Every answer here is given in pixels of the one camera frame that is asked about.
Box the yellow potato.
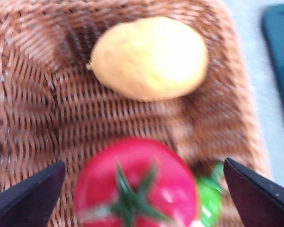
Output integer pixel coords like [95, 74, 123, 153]
[86, 16, 209, 103]

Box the green vegetable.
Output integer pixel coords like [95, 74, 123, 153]
[195, 161, 228, 227]

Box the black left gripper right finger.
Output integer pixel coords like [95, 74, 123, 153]
[223, 157, 284, 227]

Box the brown wicker basket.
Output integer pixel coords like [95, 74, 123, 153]
[0, 0, 273, 227]

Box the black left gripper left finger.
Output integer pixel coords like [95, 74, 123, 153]
[0, 160, 67, 227]

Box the red tomato with green stem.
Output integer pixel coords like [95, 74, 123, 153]
[73, 138, 202, 227]

